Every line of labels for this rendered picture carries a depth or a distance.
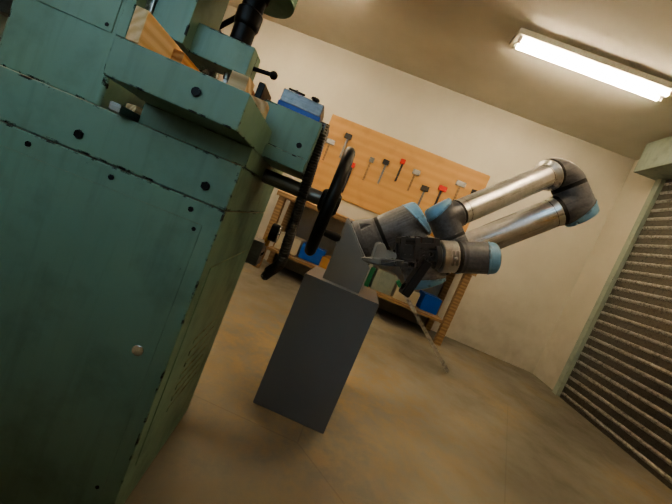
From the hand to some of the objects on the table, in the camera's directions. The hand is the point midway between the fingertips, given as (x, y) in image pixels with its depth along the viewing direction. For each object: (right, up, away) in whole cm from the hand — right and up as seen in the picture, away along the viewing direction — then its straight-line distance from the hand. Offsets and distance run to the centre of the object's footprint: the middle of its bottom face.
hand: (366, 261), depth 92 cm
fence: (-41, +37, -14) cm, 57 cm away
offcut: (-25, +29, -36) cm, 52 cm away
